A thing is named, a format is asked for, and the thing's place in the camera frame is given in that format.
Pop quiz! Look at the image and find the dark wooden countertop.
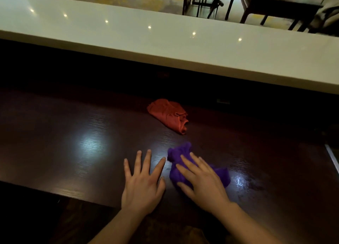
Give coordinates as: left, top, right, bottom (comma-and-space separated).
0, 88, 339, 244

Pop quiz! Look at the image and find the dark curved armchair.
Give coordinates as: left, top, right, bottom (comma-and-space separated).
308, 0, 339, 36

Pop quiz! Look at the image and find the dark wooden dining table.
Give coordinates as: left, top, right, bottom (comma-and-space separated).
225, 0, 323, 31

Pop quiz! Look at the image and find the purple cloth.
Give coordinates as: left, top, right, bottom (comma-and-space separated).
167, 142, 231, 188

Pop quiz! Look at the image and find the red cloth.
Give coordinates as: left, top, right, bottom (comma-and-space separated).
147, 98, 189, 135

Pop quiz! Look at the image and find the stainless steel sink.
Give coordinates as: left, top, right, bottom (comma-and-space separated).
324, 143, 339, 175

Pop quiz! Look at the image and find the white raised bar ledge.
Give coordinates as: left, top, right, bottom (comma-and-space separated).
0, 0, 339, 94

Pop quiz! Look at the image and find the person's left hand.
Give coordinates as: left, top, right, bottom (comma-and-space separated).
121, 149, 167, 216

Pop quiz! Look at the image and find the person's left forearm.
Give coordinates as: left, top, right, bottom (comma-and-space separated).
89, 209, 149, 244

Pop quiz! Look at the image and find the person's right hand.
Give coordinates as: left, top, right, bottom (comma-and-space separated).
176, 152, 231, 215

